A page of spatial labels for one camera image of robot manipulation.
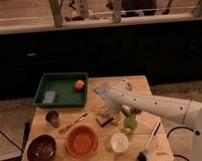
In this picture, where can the grey sponge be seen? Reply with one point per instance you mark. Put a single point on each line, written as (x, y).
(49, 97)

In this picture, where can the black dish brush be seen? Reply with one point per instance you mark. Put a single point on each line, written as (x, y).
(143, 156)

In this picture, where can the small metal cup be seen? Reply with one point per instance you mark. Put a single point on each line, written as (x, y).
(53, 119)

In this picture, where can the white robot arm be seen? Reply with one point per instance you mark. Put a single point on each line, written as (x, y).
(183, 111)

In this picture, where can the red grapes bunch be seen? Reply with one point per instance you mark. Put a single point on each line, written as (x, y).
(136, 111)

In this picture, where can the green chili pepper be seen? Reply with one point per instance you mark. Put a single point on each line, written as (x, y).
(126, 112)

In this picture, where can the person in background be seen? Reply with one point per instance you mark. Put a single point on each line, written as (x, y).
(130, 7)

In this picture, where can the white cup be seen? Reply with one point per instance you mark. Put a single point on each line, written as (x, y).
(119, 142)

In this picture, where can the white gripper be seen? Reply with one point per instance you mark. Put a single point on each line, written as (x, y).
(107, 112)

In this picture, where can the dark brown bowl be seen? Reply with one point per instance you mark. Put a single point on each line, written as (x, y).
(42, 148)

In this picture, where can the black wooden eraser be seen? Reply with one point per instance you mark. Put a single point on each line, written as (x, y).
(103, 121)

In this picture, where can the green glass cup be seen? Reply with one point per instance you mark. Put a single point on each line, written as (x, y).
(129, 124)

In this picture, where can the orange bowl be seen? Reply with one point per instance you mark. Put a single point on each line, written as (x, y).
(82, 141)

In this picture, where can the green plastic tray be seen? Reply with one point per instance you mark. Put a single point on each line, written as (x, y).
(63, 84)

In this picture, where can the orange fruit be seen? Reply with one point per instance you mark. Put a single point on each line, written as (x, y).
(79, 85)

